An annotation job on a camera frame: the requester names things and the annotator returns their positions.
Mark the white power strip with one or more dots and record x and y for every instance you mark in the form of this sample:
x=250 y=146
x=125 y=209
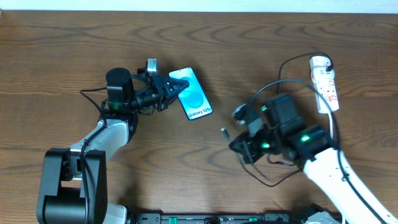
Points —
x=323 y=82

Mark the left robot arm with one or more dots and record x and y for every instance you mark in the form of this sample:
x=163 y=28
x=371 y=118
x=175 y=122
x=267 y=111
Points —
x=73 y=186

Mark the white USB charger adapter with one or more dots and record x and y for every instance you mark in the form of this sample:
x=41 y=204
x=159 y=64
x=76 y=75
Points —
x=321 y=61

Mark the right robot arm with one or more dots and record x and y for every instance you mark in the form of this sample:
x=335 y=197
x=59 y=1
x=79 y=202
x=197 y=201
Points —
x=313 y=151

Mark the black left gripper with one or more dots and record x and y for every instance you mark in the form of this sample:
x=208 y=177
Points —
x=160 y=92

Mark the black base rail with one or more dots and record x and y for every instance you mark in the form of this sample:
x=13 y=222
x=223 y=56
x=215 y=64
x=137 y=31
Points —
x=156 y=218

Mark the blue Galaxy smartphone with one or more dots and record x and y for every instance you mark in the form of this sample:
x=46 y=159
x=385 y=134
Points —
x=193 y=99

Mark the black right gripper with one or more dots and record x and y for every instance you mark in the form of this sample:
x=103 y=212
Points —
x=249 y=147

